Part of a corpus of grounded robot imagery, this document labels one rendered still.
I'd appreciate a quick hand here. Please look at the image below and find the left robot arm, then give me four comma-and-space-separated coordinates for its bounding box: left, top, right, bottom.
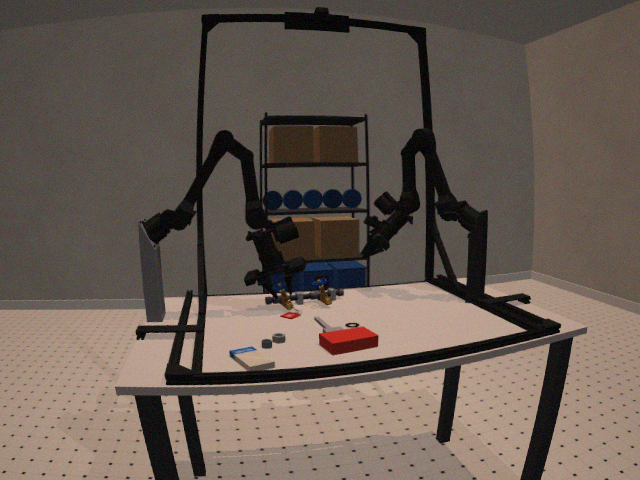
364, 128, 480, 233

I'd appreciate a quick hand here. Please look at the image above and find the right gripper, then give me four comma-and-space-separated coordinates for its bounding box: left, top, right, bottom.
244, 246, 306, 299

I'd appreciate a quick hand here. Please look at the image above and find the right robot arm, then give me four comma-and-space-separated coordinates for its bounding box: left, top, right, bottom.
142, 130, 299, 253

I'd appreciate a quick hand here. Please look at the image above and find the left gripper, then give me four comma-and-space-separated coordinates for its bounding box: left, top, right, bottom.
361, 219, 399, 259

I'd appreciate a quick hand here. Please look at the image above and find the grey hex nut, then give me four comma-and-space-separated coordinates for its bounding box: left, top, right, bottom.
272, 333, 286, 344

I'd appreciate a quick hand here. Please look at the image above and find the red flat rectangular block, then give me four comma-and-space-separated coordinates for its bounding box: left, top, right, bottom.
319, 327, 379, 355

